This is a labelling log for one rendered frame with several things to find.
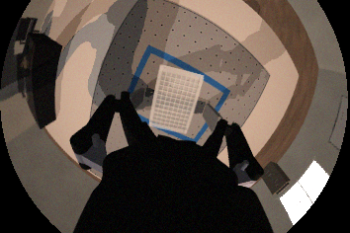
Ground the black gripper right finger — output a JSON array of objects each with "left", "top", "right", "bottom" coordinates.
[{"left": 191, "top": 104, "right": 264, "bottom": 188}]

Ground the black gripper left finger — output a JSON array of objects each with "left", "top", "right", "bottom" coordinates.
[{"left": 69, "top": 88, "right": 170, "bottom": 174}]

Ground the blue rectangular tape outline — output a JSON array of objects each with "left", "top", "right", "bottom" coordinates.
[{"left": 128, "top": 45, "right": 230, "bottom": 143}]

